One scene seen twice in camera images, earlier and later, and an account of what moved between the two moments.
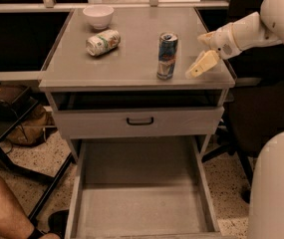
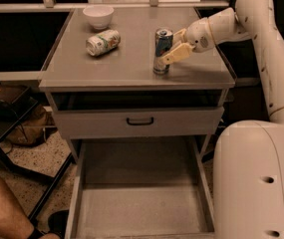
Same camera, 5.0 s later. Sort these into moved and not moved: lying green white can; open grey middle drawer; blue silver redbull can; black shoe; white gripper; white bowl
Moved: white gripper; blue silver redbull can
Not moved: lying green white can; open grey middle drawer; black shoe; white bowl
